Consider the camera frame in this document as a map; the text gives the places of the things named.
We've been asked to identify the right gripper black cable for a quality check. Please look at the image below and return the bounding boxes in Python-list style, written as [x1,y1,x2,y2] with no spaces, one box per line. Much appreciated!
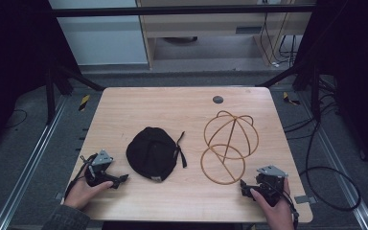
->
[261,180,300,230]

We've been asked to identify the light wooden desk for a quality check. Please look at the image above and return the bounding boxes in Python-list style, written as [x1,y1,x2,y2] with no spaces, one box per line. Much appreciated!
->
[135,0,314,70]

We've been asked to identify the dark curtain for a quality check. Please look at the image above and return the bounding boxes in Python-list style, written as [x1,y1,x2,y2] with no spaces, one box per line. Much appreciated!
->
[0,0,81,161]
[295,0,368,181]

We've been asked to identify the thin black floor cable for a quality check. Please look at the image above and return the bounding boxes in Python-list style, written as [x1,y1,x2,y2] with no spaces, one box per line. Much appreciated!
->
[3,108,29,129]

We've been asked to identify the person's left hand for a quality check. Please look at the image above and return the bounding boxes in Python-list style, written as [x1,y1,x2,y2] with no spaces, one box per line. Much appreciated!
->
[63,163,114,211]

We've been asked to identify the black cables under desk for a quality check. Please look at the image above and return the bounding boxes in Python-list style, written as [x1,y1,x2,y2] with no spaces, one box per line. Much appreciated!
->
[259,11,299,69]

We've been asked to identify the person's right hand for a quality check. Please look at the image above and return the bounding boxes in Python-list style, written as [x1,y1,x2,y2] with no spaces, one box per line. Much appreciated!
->
[249,177,295,230]

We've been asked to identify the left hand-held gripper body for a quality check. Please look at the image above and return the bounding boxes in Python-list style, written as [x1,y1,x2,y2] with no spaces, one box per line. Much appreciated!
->
[80,149,122,188]

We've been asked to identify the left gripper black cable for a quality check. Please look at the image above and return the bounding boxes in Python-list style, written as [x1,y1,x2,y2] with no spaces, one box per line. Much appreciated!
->
[64,153,99,199]

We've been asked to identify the black cap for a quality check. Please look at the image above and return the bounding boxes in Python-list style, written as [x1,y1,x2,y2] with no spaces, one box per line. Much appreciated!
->
[126,126,188,184]

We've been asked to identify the black metal stand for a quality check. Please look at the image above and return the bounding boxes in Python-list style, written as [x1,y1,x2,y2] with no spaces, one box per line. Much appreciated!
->
[43,62,105,127]
[256,58,322,123]

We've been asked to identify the metal floor rail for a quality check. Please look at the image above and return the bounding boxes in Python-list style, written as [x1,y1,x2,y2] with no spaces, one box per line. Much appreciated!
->
[0,95,69,230]
[300,91,368,230]

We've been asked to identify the gold wire hat stand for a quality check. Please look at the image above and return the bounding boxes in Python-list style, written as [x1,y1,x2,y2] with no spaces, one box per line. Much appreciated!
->
[199,109,260,186]

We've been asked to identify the black horizontal frame bar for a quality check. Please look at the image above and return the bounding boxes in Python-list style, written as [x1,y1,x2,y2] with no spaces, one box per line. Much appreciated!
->
[51,4,316,18]

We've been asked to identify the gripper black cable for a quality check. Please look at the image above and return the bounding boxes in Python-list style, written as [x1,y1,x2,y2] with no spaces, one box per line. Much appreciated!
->
[261,180,300,230]
[64,153,99,199]

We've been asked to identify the yellow black tape strip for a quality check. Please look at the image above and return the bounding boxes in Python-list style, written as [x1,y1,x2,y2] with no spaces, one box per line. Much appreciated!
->
[78,94,91,112]
[282,91,301,106]

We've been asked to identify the white cabinet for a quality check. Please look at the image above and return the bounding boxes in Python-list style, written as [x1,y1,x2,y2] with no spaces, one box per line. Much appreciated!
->
[48,0,150,67]

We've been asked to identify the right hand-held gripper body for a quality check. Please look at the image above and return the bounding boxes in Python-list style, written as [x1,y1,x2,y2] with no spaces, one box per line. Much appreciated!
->
[254,164,289,208]

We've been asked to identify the black looped floor cable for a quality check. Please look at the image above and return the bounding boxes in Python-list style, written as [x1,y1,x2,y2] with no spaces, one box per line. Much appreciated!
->
[298,120,362,213]

